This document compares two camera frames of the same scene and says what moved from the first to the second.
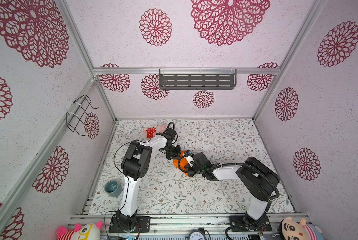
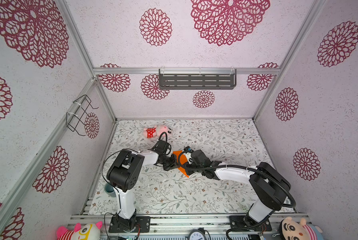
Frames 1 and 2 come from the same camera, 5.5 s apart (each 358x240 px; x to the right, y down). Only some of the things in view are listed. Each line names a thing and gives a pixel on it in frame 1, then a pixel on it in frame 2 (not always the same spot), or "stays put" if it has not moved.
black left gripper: x=177 y=153 -> x=173 y=163
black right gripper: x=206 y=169 stays put
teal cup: x=112 y=187 stays put
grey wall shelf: x=197 y=78 stays put
